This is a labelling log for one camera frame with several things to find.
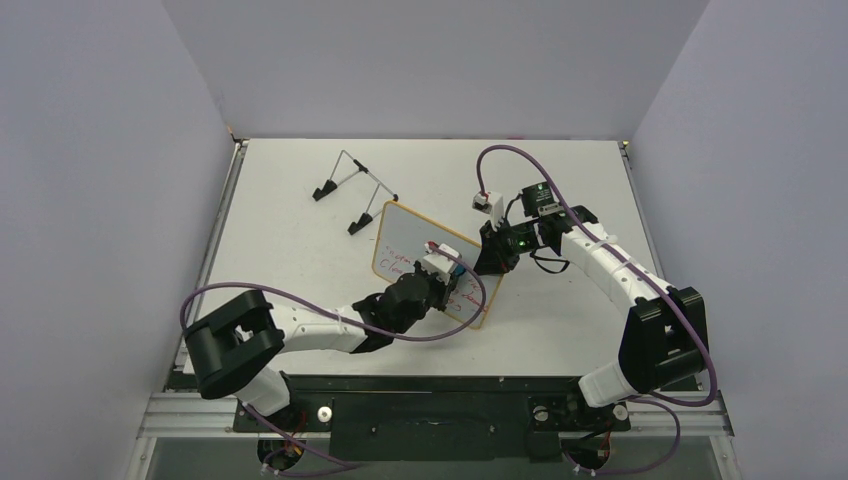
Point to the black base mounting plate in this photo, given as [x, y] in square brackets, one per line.
[440, 418]

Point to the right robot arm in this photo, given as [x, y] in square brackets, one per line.
[664, 338]

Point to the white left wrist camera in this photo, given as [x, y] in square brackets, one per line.
[439, 259]

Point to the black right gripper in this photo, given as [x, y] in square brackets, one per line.
[489, 250]

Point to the aluminium extrusion rail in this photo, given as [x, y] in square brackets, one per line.
[186, 415]

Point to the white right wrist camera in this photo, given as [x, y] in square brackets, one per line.
[492, 204]

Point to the black wire easel stand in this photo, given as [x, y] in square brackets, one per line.
[359, 188]

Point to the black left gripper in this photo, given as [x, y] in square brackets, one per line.
[442, 289]

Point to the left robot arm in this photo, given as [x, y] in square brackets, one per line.
[231, 347]

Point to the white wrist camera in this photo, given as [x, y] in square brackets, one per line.
[439, 259]
[492, 204]

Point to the yellow framed whiteboard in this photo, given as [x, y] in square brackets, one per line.
[401, 240]

